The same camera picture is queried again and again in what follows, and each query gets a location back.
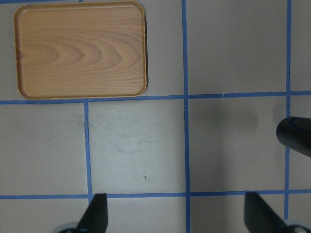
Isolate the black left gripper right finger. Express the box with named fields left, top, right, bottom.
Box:
left=243, top=192, right=290, bottom=233

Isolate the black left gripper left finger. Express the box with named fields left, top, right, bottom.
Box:
left=76, top=194, right=108, bottom=233

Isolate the dark wine bottle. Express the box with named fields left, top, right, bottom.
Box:
left=276, top=116, right=311, bottom=157

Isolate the wooden tray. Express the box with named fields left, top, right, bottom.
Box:
left=14, top=0, right=148, bottom=100

